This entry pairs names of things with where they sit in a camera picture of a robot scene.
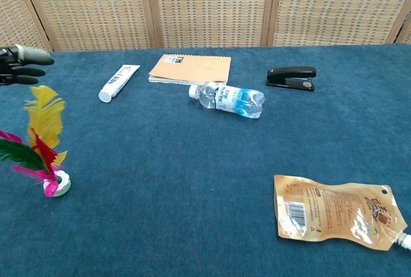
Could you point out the brown spiral notebook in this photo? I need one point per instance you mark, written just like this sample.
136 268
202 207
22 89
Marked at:
192 69

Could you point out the white toothpaste tube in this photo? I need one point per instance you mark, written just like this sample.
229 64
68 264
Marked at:
118 81

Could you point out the tan spouted drink pouch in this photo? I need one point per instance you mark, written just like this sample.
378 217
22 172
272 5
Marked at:
334 209

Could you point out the blue table cloth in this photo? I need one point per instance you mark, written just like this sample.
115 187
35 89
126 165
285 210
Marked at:
180 177

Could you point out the woven folding screen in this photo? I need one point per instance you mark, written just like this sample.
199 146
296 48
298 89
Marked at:
205 7

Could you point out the clear plastic water bottle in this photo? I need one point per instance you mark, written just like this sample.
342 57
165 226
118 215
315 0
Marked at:
231 98

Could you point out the black stapler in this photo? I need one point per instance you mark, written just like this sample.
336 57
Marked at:
293 76

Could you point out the colourful feather shuttlecock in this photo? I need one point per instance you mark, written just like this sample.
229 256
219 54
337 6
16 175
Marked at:
45 129

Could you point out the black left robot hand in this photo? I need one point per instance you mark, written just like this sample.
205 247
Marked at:
19 65

